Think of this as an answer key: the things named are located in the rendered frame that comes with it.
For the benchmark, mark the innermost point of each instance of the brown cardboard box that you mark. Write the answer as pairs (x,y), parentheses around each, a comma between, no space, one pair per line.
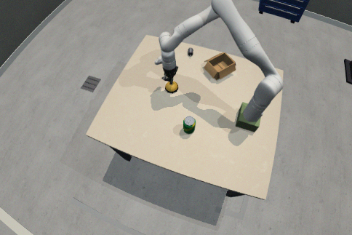
(220,62)

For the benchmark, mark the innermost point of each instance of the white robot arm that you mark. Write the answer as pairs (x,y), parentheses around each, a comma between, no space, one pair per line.
(246,41)

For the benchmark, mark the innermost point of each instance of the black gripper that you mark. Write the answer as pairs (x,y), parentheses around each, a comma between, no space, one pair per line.
(169,74)

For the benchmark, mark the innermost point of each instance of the brass dome bell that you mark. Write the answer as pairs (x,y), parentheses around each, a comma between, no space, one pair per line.
(171,87)

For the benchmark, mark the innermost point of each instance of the green drink can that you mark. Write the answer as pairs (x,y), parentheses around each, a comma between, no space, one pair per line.
(189,124)

